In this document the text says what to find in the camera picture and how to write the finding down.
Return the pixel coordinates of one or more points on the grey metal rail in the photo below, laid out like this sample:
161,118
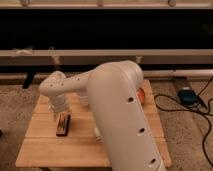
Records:
83,57

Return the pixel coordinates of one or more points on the dark power adapter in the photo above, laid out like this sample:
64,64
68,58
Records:
187,96

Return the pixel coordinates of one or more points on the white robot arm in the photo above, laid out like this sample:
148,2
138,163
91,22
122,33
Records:
111,89

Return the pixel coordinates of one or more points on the orange bowl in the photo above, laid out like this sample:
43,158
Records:
141,95

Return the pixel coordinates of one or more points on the white sponge block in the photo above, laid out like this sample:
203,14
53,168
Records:
97,133

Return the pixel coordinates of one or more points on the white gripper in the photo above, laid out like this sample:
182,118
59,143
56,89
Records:
58,104

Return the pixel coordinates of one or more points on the wooden table board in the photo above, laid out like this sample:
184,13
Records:
42,148

